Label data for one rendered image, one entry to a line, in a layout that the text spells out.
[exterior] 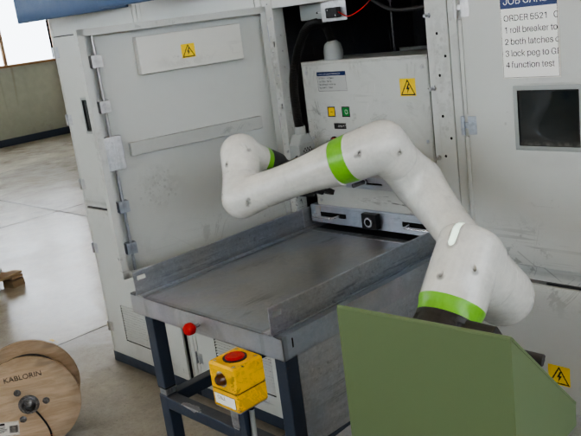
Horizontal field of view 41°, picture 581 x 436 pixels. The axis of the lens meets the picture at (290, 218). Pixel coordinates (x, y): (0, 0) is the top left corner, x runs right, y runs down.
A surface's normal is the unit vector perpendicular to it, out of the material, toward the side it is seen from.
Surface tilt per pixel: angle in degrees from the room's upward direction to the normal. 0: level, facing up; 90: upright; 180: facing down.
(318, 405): 90
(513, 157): 90
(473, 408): 90
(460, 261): 51
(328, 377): 90
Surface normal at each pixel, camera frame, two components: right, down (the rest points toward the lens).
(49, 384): 0.27, 0.22
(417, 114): -0.70, 0.27
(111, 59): 0.54, 0.14
